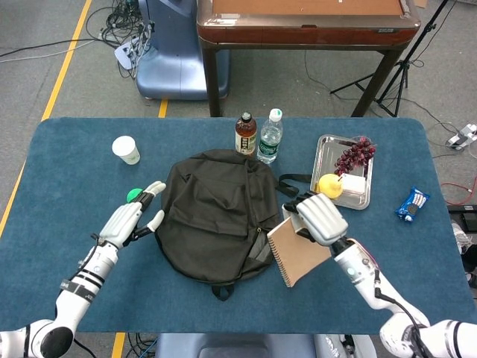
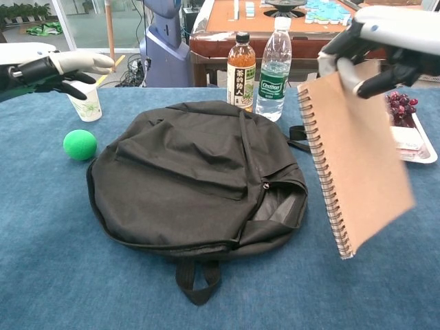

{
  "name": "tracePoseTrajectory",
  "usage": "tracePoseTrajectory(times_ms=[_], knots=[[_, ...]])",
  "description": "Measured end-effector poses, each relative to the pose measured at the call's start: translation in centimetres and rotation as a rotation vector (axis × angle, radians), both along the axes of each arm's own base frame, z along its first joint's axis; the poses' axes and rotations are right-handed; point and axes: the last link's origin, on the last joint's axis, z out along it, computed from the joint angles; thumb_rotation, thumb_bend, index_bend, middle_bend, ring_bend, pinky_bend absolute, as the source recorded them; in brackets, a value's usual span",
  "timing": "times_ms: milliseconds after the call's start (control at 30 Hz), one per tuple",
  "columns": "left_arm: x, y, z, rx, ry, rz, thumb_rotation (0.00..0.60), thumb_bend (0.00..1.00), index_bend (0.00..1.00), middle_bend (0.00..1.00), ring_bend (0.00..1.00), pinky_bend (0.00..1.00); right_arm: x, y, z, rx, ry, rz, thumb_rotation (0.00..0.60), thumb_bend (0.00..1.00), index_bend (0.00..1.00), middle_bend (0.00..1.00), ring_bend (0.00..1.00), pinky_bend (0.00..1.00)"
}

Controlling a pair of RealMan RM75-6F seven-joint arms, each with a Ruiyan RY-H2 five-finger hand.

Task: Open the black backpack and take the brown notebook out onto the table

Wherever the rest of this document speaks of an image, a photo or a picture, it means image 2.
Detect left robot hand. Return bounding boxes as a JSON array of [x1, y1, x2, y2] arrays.
[[0, 42, 116, 104]]

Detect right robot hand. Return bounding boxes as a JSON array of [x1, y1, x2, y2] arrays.
[[316, 5, 440, 100]]

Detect kraft spiral notebook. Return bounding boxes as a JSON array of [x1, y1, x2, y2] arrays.
[[296, 60, 417, 261]]

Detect black fabric backpack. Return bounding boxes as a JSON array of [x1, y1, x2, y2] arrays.
[[85, 100, 312, 307]]

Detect white framed glass partition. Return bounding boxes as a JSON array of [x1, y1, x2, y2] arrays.
[[51, 0, 145, 54]]

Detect wooden pole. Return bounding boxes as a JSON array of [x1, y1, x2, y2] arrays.
[[104, 0, 117, 73]]

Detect white paper cup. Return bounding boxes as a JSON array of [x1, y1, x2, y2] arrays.
[[67, 80, 103, 123]]

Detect green cloth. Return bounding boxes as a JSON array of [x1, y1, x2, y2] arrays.
[[25, 21, 64, 37]]

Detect blue mahjong tile heap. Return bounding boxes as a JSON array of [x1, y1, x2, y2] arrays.
[[304, 0, 358, 27]]

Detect row of potted plants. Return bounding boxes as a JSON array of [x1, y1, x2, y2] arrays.
[[0, 2, 52, 25]]

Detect red grape bunch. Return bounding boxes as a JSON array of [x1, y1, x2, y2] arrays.
[[384, 91, 419, 128]]

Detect green foam ball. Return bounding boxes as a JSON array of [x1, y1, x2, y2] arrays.
[[63, 129, 98, 162]]

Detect white rectangular block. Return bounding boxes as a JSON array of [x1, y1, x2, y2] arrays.
[[391, 126, 424, 151]]

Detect black mahjong table dial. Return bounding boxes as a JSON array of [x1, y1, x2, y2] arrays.
[[263, 0, 309, 18]]

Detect metal tray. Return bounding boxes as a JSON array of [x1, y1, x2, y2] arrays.
[[390, 111, 439, 164]]

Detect clear water bottle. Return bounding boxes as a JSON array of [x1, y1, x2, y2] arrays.
[[254, 16, 292, 123]]

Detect brown mahjong table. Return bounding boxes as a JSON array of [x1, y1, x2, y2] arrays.
[[188, 0, 424, 88]]

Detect brown tea bottle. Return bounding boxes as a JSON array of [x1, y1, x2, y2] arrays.
[[225, 31, 257, 113]]

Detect blue felt table cover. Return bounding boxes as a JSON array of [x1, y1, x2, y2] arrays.
[[0, 86, 440, 330]]

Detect black floor cable tangle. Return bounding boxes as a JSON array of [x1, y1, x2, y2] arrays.
[[115, 53, 149, 88]]

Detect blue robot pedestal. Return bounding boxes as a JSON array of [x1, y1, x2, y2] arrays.
[[139, 0, 194, 88]]

